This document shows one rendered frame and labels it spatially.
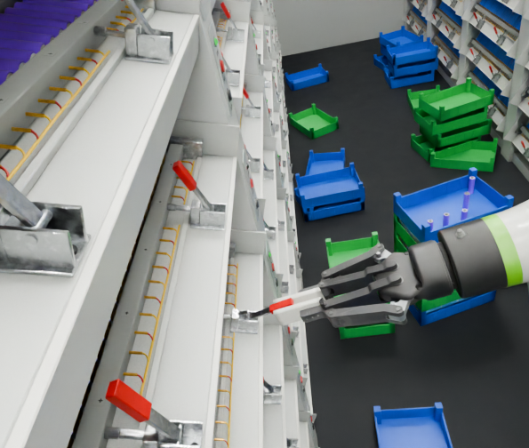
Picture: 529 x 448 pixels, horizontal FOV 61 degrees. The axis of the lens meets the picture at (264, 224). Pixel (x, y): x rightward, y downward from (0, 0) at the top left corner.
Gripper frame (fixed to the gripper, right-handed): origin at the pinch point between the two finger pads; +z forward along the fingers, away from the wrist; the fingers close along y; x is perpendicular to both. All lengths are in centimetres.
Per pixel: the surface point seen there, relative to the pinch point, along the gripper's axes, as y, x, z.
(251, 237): 15.6, 2.3, 6.9
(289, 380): 15.3, -40.3, 16.6
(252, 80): 86, 3, 8
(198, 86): 15.9, 29.1, 2.4
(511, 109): 161, -87, -88
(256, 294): 6.3, -1.6, 7.5
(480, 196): 83, -64, -47
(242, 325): -1.0, 0.5, 8.7
